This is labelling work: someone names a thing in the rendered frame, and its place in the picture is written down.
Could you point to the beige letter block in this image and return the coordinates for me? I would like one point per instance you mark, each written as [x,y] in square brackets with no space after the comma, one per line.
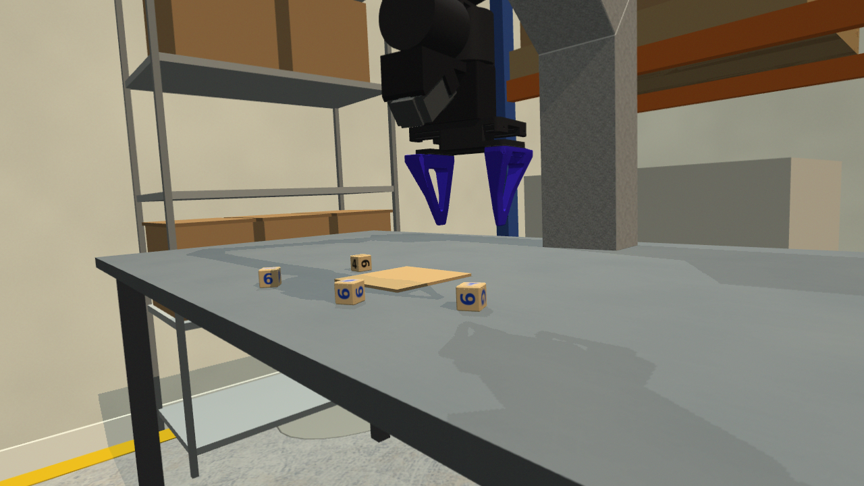
[361,262]
[471,296]
[270,277]
[349,291]

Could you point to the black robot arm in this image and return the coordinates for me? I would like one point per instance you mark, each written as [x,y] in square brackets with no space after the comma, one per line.
[446,77]

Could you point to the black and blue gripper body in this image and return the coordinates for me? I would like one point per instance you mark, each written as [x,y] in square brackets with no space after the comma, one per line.
[470,136]

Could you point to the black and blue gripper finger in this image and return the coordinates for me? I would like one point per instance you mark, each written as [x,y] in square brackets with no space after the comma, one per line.
[497,159]
[443,165]

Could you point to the orange flat mat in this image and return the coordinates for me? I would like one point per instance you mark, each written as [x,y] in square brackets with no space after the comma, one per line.
[406,278]

